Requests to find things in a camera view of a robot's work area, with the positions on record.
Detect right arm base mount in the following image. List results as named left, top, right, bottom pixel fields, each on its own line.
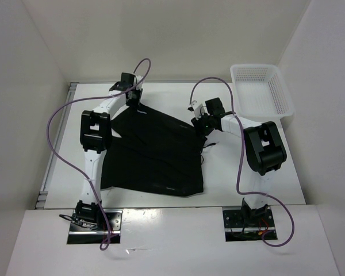
left=222, top=206, right=278, bottom=242

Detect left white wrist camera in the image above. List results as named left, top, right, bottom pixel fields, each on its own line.
left=135, top=75, right=144, bottom=90

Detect black shorts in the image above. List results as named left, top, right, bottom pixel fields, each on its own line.
left=101, top=105, right=207, bottom=197

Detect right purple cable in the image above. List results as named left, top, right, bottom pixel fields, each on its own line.
left=189, top=76, right=296, bottom=247

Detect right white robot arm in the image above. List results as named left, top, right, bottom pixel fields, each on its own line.
left=188, top=98, right=287, bottom=226

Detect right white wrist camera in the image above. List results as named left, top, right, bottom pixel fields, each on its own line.
left=187, top=100, right=205, bottom=120

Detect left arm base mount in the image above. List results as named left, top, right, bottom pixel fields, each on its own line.
left=59, top=209, right=122, bottom=244

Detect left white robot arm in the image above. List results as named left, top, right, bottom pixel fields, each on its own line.
left=75, top=72, right=143, bottom=230

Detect white plastic basket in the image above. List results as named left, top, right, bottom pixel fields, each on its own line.
left=230, top=64, right=294, bottom=119

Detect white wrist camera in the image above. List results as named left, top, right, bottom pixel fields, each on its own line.
left=135, top=75, right=144, bottom=90
left=187, top=100, right=205, bottom=120

